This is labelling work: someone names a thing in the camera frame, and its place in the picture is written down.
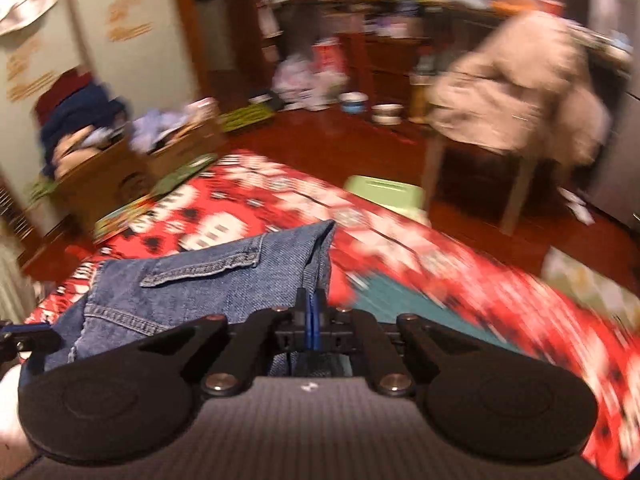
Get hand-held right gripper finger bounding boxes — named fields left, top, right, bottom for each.
left=134, top=287, right=314, bottom=396
left=313, top=287, right=502, bottom=397

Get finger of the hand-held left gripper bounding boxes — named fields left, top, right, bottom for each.
left=0, top=320, right=64, bottom=362

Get blue denim shorts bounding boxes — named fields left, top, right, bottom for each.
left=44, top=219, right=337, bottom=379

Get person's left forearm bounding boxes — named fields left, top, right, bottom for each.
left=0, top=366, right=24, bottom=454

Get pile of dark clothes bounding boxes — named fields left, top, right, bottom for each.
left=34, top=72, right=129, bottom=176

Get green cutting mat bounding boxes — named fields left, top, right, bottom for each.
left=349, top=274, right=506, bottom=349

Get red patterned blanket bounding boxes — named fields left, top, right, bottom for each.
left=22, top=149, right=640, bottom=479

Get light green stool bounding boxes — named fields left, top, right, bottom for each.
left=344, top=174, right=431, bottom=226

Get cardboard box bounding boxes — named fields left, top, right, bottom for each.
left=42, top=110, right=226, bottom=221

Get lime plastic basket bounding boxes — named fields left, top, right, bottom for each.
left=219, top=102, right=274, bottom=131

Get white bowl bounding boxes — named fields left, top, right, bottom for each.
left=371, top=102, right=405, bottom=126

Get blue bowl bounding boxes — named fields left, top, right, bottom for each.
left=338, top=91, right=370, bottom=115

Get white printed plastic bag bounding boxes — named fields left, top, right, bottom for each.
left=272, top=54, right=346, bottom=111

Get pale wooden chair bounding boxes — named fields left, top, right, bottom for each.
left=419, top=129, right=539, bottom=236

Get red carton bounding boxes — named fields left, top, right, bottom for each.
left=312, top=42, right=349, bottom=76

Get wooden drawer cabinet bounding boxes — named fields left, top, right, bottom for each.
left=349, top=29, right=441, bottom=106

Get pale patterned floor rug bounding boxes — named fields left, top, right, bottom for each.
left=542, top=247, right=640, bottom=311

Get white paper packets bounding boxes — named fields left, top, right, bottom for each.
left=559, top=187, right=596, bottom=224

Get beige jacket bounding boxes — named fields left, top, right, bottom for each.
left=428, top=9, right=611, bottom=166

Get grey refrigerator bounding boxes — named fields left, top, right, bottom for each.
left=584, top=0, right=640, bottom=231

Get wooden door frame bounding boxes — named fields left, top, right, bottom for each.
left=167, top=0, right=281, bottom=106

